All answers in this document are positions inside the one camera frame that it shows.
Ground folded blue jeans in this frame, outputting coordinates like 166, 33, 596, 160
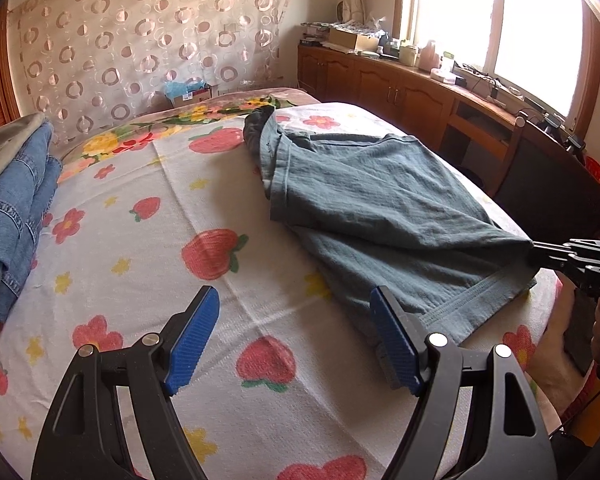
0, 121, 64, 324

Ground pink bottle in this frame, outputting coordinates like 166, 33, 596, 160
419, 39, 444, 71

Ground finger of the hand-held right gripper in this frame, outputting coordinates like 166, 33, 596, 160
531, 239, 600, 261
528, 251, 600, 277

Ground person's bare leg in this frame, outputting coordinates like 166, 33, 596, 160
529, 279, 599, 412

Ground blue plastic bag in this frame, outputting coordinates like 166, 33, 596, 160
164, 78, 211, 100

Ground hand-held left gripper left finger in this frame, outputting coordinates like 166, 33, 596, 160
30, 285, 221, 480

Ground circle patterned curtain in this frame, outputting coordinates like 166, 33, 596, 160
7, 0, 307, 149

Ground floral blanket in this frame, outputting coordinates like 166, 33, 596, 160
60, 87, 322, 182

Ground strawberry printed bed sheet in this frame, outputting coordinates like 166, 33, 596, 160
0, 102, 562, 480

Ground folded beige cloth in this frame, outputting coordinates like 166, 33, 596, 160
0, 112, 49, 173

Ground dark chair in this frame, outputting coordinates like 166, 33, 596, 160
494, 115, 600, 247

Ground stack of books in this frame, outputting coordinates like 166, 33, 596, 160
299, 20, 332, 47

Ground grey-green t-shirt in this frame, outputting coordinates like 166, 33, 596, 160
243, 104, 539, 357

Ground black tag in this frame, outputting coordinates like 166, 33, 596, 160
564, 300, 599, 377

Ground black cables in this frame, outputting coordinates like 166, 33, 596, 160
454, 62, 513, 107

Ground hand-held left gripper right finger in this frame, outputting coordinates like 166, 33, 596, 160
369, 285, 559, 480

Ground wooden cabinet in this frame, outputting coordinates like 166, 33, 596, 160
297, 42, 600, 206

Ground window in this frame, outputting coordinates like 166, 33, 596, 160
394, 0, 600, 127

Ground flat cardboard box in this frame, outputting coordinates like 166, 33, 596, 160
328, 27, 382, 54

